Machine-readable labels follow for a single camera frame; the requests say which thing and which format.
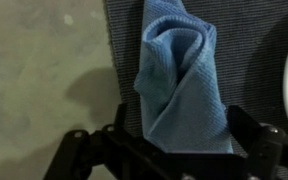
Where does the dark blue placemat right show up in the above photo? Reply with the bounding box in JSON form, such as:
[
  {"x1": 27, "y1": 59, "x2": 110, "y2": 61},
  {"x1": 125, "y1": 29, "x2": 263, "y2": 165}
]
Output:
[{"x1": 103, "y1": 0, "x2": 288, "y2": 180}]

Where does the blue microfiber cloth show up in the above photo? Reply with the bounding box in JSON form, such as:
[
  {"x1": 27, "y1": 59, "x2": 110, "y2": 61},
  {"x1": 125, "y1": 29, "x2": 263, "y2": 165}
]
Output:
[{"x1": 134, "y1": 0, "x2": 233, "y2": 153}]

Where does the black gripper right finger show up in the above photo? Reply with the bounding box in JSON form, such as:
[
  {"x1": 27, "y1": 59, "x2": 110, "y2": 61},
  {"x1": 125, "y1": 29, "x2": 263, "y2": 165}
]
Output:
[{"x1": 227, "y1": 105, "x2": 288, "y2": 180}]

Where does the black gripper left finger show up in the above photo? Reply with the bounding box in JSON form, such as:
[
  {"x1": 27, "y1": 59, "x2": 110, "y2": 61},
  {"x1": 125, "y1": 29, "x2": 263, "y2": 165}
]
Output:
[{"x1": 42, "y1": 102, "x2": 142, "y2": 180}]

